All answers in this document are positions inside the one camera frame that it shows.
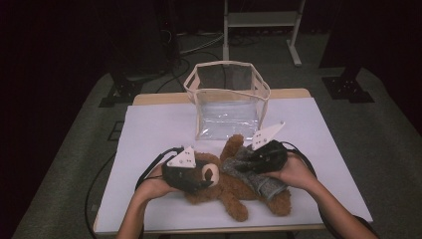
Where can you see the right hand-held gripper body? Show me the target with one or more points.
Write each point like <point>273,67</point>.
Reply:
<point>268,156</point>

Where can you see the grey fuzzy doll sweater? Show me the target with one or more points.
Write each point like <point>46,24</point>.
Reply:
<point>265,186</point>

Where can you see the wooden table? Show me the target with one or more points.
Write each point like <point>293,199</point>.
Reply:
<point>159,98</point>

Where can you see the white table cover sheet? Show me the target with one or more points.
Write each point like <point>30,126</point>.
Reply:
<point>159,126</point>

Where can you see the person's left hand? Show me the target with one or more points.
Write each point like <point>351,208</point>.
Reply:
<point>156,186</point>

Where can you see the person's right hand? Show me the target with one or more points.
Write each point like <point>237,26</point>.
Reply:
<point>298,174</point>

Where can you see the black stand base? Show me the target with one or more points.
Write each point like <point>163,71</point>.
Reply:
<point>124,89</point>
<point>348,89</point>

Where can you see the white metal stand frame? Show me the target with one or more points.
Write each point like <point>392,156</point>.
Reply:
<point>262,19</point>

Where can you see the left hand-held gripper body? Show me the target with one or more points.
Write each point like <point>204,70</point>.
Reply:
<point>180,172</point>

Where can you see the brown teddy bear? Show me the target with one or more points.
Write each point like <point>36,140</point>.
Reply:
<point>232,192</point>

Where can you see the black equipment tower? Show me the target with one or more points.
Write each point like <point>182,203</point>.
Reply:
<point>169,33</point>

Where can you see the dark floor outlet plate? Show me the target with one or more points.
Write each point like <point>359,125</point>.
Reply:
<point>116,131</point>

